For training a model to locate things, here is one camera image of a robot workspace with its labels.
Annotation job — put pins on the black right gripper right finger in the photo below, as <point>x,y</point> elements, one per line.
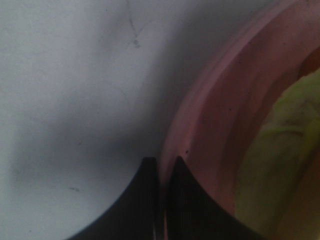
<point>191,214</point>

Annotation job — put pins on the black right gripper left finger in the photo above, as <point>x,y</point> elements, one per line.
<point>132,215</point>

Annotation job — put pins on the white bread sandwich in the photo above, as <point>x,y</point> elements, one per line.
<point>277,192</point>

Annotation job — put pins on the pink round plate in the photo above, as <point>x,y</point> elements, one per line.
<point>228,103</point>

